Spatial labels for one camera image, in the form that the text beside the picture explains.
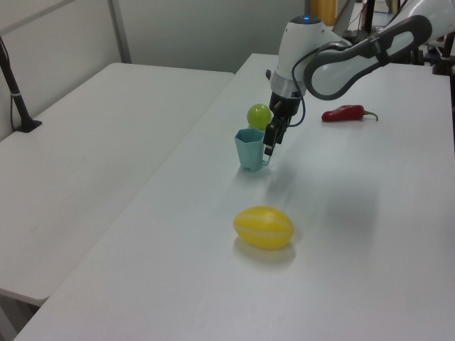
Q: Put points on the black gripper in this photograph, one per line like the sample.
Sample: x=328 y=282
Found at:
x=284 y=106

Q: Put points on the light blue hexagonal mug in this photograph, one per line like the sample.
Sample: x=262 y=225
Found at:
x=249 y=152

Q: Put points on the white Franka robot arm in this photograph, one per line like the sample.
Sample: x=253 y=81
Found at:
x=337 y=71

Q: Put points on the green toy apple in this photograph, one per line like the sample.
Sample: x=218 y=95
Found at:
x=256 y=115

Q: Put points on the red chili pepper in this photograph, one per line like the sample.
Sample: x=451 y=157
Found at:
x=343 y=113

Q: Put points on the yellow striped toy melon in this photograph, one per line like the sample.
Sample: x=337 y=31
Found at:
x=263 y=227

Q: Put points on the wooden door panel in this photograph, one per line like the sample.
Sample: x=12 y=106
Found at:
x=321 y=12

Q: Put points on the black background stand pole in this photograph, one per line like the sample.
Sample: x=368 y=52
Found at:
x=369 y=14

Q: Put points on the white side table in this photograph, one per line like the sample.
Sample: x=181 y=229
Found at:
x=89 y=160

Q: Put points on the grey partition post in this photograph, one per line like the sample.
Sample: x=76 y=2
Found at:
x=120 y=32

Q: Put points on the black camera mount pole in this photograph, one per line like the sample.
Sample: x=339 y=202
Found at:
x=19 y=103

